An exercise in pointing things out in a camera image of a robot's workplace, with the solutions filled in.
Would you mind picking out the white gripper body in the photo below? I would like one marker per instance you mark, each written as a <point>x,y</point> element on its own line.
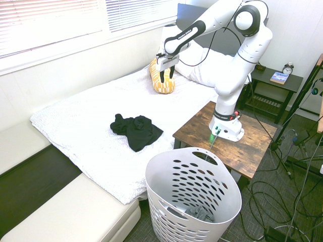
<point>167,62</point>

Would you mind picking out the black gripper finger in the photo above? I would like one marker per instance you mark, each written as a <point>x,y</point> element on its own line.
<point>172,71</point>
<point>162,75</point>

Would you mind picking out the black clothes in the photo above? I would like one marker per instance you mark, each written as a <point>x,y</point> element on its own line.
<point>138,131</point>

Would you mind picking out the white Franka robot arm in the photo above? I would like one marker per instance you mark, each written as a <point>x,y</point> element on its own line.
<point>227,83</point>

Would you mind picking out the white perforated laundry basket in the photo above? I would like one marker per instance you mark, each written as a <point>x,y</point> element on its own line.
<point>161,176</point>

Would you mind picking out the yellow white patterned pillow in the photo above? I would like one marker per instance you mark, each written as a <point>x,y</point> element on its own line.
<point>165,87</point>

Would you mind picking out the narrow white window blind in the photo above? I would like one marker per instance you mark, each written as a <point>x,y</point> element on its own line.
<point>138,13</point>

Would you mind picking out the dark gray headboard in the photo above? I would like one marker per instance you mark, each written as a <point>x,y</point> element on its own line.
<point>222,43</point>

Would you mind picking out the white bed duvet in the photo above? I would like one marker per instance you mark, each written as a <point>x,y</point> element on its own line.
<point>88,106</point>

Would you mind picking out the small dark dish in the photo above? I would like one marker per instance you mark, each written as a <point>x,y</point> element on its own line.
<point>260,67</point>

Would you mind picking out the blue covered book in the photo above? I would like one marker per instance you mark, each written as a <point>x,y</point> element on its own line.
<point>279,77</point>

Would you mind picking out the rustic wooden table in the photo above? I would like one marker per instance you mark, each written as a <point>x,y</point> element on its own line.
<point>247,151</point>

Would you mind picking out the black twin-bell alarm clock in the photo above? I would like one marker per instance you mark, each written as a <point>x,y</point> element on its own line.
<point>288,69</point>

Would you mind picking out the black nightstand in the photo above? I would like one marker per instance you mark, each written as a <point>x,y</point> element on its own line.
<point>290,82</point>

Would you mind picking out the wide white window blind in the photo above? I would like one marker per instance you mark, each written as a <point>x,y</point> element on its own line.
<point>45,22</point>

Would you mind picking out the gray cloth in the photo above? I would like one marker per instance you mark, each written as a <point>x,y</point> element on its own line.
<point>200,214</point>

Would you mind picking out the cream bench cushion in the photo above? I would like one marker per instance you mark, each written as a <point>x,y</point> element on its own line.
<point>70,211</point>
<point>20,146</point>

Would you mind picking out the dark bench panel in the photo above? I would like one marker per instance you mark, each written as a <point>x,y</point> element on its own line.
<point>32,181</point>

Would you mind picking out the black power adapter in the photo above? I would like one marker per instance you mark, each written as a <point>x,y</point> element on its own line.
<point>273,234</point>

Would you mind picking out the black camera stand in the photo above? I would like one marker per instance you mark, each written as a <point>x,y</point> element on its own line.
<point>301,92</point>

